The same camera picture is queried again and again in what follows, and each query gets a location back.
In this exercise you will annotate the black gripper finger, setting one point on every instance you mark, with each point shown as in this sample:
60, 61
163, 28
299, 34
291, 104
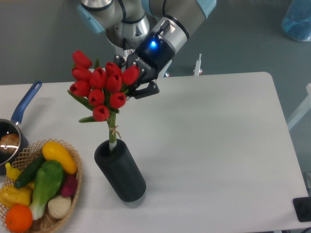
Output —
151, 89
120, 61

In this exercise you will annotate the dark grey ribbed vase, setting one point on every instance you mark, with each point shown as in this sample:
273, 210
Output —
121, 170

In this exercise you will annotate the woven wicker basket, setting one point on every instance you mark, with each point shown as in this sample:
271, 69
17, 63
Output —
46, 224

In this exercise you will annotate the blue handled saucepan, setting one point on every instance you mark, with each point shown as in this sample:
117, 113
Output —
12, 126

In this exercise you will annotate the small yellow banana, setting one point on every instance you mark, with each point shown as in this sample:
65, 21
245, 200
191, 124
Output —
13, 173

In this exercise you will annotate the orange fruit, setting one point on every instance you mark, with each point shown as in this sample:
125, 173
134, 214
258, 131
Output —
19, 218

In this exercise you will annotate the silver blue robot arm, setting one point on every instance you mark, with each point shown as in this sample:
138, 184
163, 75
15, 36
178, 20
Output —
186, 15

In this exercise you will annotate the purple red radish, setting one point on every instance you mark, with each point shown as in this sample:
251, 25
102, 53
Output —
69, 186

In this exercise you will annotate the red tulip bouquet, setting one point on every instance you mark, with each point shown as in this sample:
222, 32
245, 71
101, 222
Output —
103, 91

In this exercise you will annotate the white frame bar right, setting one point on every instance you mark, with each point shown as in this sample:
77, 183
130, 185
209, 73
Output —
301, 110

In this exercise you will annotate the blue plastic bag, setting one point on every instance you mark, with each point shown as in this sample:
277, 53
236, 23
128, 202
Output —
296, 23

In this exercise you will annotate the black device at edge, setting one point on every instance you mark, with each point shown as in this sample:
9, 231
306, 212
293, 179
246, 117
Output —
302, 208

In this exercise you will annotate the dark green cucumber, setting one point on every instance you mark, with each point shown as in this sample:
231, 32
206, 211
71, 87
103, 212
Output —
29, 173

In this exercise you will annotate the white clamp post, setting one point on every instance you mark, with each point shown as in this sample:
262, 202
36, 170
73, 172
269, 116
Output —
198, 70

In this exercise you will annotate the green bok choy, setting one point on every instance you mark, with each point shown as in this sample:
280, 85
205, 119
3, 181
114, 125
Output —
48, 181

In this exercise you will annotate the yellow squash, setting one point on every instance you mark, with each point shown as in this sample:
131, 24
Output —
55, 151

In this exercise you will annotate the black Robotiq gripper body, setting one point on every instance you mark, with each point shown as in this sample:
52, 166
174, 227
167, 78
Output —
151, 55

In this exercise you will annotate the yellow bell pepper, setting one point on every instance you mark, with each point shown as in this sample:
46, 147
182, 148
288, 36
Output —
11, 196

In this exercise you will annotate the brown bread roll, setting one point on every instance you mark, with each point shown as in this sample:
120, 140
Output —
9, 143

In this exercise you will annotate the white garlic bulb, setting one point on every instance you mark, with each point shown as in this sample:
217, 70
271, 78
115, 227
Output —
59, 206

